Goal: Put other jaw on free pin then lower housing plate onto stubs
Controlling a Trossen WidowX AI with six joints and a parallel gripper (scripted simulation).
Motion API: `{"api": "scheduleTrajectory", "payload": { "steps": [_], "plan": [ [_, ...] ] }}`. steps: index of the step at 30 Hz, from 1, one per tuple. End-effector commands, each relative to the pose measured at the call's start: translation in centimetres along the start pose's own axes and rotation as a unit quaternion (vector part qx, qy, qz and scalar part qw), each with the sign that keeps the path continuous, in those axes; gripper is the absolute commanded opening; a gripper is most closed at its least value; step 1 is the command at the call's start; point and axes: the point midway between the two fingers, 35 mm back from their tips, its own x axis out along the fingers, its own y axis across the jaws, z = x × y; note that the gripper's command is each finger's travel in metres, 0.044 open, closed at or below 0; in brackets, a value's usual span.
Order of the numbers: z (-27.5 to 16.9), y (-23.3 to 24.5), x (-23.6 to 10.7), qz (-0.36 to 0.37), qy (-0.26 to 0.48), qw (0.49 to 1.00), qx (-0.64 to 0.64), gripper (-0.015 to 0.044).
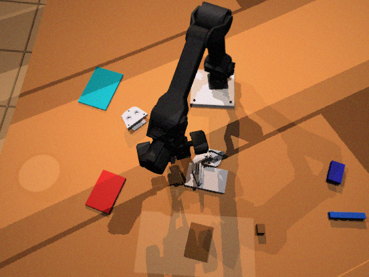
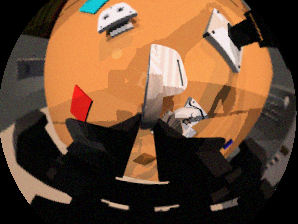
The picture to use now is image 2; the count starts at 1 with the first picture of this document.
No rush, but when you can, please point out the teal flat rectangular plate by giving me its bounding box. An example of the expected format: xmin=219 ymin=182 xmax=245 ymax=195
xmin=80 ymin=0 xmax=109 ymax=15

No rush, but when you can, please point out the blue rectangular block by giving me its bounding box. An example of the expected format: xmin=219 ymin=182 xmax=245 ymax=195
xmin=222 ymin=140 xmax=234 ymax=151

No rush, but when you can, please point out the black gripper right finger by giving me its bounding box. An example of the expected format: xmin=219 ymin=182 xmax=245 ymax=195
xmin=153 ymin=119 xmax=225 ymax=183

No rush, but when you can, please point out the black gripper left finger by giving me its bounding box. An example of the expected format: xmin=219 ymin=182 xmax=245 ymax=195
xmin=65 ymin=113 xmax=141 ymax=179

